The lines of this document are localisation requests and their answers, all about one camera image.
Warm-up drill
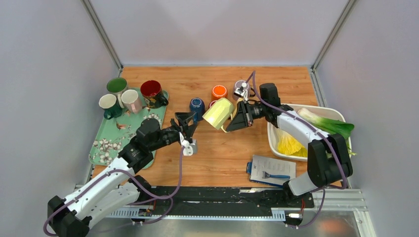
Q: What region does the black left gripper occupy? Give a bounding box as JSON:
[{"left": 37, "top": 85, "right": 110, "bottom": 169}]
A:
[{"left": 149, "top": 111, "right": 198, "bottom": 152}]

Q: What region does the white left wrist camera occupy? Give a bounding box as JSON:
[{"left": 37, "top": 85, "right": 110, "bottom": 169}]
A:
[{"left": 181, "top": 139, "right": 198, "bottom": 156}]

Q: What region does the green bok choy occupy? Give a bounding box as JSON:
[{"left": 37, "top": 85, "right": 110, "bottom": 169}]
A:
[{"left": 297, "top": 108, "right": 356, "bottom": 155}]

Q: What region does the pink octagonal mug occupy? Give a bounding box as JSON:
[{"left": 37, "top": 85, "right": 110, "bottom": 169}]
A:
[{"left": 121, "top": 89, "right": 143, "bottom": 114}]

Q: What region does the orange mug black handle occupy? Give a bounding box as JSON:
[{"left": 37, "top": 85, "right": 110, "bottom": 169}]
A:
[{"left": 211, "top": 84, "right": 228, "bottom": 101}]

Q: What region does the red mug black handle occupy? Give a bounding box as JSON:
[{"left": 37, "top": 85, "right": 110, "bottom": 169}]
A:
[{"left": 208, "top": 100, "right": 217, "bottom": 109}]

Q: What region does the green floral serving tray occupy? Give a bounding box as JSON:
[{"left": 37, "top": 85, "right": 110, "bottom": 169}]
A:
[{"left": 88, "top": 106, "right": 166, "bottom": 166}]

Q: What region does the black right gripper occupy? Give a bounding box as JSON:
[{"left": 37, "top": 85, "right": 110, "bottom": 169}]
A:
[{"left": 225, "top": 100, "right": 267, "bottom": 132}]

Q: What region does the dark green octagonal mug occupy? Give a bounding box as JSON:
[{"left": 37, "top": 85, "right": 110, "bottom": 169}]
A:
[{"left": 98, "top": 94, "right": 123, "bottom": 120}]

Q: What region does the white vegetable basin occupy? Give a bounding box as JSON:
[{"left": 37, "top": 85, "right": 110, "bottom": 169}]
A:
[{"left": 267, "top": 104, "right": 345, "bottom": 162}]

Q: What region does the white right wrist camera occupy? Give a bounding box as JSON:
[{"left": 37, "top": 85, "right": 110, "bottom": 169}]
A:
[{"left": 233, "top": 82, "right": 250, "bottom": 102}]

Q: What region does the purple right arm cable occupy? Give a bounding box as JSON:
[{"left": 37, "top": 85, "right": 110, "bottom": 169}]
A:
[{"left": 245, "top": 71, "right": 348, "bottom": 229}]

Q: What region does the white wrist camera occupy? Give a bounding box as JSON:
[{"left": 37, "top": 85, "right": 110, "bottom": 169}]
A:
[
  {"left": 233, "top": 82, "right": 250, "bottom": 102},
  {"left": 181, "top": 139, "right": 198, "bottom": 156}
]

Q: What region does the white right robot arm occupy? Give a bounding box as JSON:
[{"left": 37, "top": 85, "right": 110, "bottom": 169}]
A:
[{"left": 226, "top": 82, "right": 353, "bottom": 206}]

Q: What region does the blue razor package card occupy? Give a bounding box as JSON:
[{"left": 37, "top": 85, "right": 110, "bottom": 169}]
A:
[{"left": 246, "top": 155, "right": 296, "bottom": 188}]

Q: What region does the dark blue octagonal mug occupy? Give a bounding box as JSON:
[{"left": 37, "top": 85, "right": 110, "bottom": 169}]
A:
[{"left": 189, "top": 97, "right": 205, "bottom": 123}]

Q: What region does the cream floral mug green inside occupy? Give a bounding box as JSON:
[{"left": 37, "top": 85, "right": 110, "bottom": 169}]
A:
[{"left": 106, "top": 77, "right": 129, "bottom": 108}]

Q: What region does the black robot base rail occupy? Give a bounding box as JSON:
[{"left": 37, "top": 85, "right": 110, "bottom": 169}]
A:
[{"left": 134, "top": 187, "right": 314, "bottom": 218}]

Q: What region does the black skull mug red inside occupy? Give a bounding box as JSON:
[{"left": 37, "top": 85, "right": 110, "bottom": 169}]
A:
[{"left": 140, "top": 80, "right": 168, "bottom": 109}]

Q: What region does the mauve mug black handle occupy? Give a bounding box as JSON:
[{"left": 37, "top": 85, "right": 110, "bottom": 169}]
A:
[{"left": 232, "top": 80, "right": 256, "bottom": 102}]

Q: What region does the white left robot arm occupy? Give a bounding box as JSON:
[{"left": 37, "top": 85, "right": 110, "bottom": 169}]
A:
[{"left": 43, "top": 112, "right": 197, "bottom": 237}]

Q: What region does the light green octagonal mug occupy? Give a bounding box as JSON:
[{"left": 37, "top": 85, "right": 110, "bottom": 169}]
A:
[{"left": 203, "top": 98, "right": 234, "bottom": 133}]

